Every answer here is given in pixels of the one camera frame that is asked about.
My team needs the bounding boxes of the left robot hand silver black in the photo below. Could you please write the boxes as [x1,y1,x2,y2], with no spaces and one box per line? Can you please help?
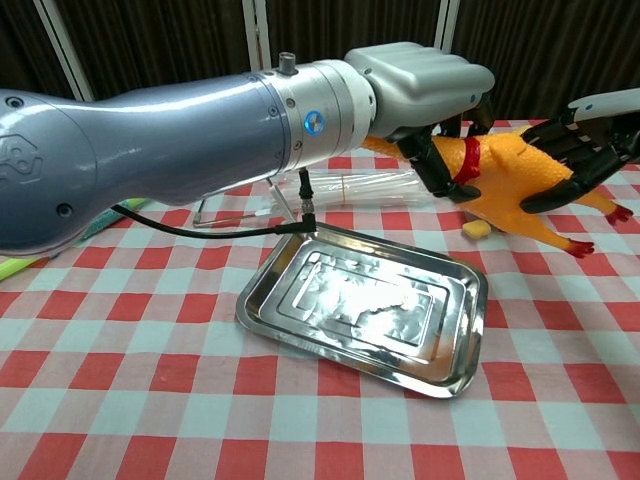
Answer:
[343,42,497,203]

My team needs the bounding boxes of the right robot hand black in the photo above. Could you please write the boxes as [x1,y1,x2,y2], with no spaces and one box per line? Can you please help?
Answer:
[519,110,640,214]

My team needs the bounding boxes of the orange rubber chicken toy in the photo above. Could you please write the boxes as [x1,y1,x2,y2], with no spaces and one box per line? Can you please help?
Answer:
[360,124,634,259]

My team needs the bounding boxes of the rectangular stainless steel tray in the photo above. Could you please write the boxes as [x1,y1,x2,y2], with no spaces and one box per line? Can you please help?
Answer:
[234,221,489,400]

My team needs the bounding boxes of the bundle of clear plastic straws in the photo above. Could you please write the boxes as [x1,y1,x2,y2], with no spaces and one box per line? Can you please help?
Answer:
[272,168,432,209]

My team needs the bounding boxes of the red white checkered tablecloth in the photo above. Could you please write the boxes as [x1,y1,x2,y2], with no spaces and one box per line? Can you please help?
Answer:
[0,118,640,480]

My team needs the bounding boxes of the green tube with blue nozzle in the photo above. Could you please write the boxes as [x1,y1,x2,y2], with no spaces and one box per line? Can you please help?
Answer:
[0,197,151,282]

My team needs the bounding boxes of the white frame post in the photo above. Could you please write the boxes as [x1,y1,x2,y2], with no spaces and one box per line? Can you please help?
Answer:
[34,0,96,102]
[433,0,461,51]
[243,0,275,72]

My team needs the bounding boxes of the metal wire stand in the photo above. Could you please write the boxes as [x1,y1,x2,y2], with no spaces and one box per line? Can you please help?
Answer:
[192,174,299,230]

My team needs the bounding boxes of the black cable with connector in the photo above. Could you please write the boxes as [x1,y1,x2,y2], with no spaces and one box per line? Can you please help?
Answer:
[110,169,319,239]

